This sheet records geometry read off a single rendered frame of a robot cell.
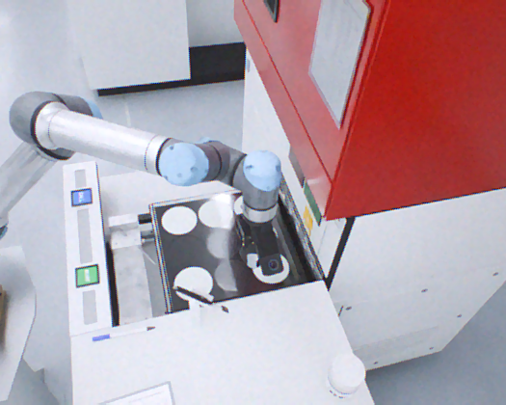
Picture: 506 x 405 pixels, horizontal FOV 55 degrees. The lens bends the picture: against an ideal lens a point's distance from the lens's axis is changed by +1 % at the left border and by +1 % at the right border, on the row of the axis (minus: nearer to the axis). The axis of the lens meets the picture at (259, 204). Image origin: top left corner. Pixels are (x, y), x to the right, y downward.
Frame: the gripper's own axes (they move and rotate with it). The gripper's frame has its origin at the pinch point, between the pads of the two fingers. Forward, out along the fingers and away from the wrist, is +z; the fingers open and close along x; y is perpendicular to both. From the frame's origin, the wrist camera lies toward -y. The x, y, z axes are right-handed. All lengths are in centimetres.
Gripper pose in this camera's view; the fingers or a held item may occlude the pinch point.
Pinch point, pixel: (256, 267)
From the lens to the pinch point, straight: 120.5
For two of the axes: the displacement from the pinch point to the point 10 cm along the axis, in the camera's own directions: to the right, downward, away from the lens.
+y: -3.5, -7.4, 5.8
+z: -0.6, 6.3, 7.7
